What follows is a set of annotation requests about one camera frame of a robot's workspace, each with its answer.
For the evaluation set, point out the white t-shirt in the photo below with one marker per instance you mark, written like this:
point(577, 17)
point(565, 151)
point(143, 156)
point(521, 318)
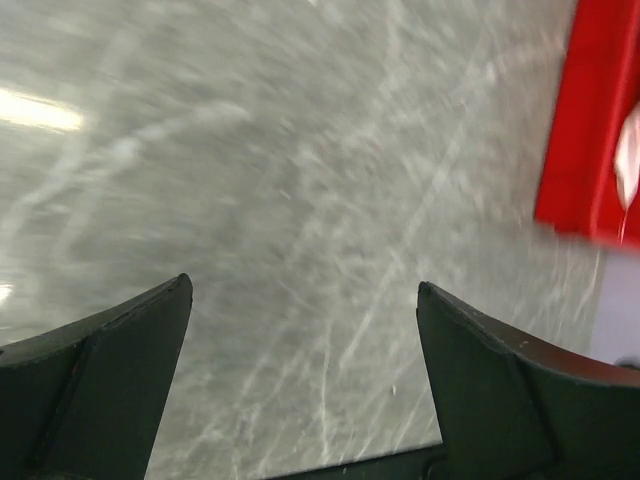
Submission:
point(627, 159)

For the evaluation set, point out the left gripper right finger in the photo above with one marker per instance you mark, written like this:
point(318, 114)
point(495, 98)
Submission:
point(512, 406)

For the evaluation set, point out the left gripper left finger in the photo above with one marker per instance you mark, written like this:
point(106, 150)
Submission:
point(85, 400)

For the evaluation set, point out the red plastic bin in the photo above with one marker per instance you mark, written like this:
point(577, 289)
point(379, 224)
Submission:
point(599, 87)

